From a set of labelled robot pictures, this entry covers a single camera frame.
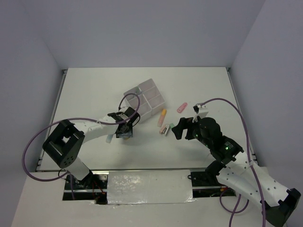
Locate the pink mini stapler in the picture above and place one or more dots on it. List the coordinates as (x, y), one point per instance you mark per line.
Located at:
(164, 129)

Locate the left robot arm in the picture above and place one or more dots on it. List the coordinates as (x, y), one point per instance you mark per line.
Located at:
(64, 143)

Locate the left white divided container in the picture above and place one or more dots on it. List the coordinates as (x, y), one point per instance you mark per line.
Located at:
(131, 100)

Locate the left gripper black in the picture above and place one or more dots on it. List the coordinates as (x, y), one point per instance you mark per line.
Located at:
(129, 134)

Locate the light blue pen case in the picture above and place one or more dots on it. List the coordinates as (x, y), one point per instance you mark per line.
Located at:
(109, 138)

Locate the right white divided container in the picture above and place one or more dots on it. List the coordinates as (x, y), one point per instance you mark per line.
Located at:
(153, 96)

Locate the white divided container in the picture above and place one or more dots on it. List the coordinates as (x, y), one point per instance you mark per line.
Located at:
(153, 96)
(131, 100)

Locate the silver foil sheet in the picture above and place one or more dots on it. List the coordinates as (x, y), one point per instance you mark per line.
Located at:
(149, 187)

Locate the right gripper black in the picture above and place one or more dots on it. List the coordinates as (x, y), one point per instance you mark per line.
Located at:
(184, 123)

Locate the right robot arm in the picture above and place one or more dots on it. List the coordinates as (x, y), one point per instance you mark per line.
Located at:
(232, 168)

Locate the pink orange highlighter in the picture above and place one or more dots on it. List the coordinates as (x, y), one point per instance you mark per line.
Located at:
(162, 117)

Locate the pink eraser case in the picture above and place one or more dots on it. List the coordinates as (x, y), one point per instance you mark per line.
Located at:
(182, 107)

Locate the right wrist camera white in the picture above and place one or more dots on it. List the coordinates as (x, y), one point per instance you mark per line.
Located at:
(201, 112)

